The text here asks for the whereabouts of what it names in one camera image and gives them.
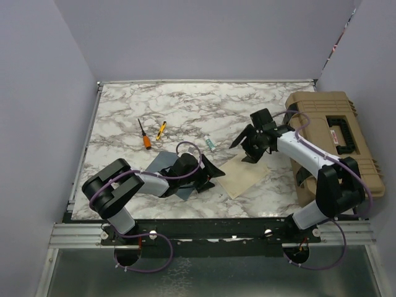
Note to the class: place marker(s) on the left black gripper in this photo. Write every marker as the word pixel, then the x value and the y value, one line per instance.
pixel 215 172

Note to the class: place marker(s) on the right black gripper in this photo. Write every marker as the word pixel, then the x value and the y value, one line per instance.
pixel 253 156

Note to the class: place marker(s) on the beige letter paper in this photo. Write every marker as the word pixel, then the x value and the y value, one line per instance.
pixel 240 175

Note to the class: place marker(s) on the green white glue stick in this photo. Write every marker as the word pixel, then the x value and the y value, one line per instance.
pixel 209 143

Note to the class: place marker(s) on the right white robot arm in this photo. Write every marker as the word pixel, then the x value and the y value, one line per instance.
pixel 339 186

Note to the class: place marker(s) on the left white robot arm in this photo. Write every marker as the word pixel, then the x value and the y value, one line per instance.
pixel 114 186

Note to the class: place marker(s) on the yellow utility knife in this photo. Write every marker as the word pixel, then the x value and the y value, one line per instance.
pixel 161 130

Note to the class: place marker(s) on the tan plastic tool case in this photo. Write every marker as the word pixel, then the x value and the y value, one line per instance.
pixel 328 120

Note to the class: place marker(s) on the orange handled screwdriver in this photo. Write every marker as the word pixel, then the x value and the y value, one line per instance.
pixel 146 140

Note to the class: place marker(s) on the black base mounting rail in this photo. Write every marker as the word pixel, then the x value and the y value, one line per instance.
pixel 220 237

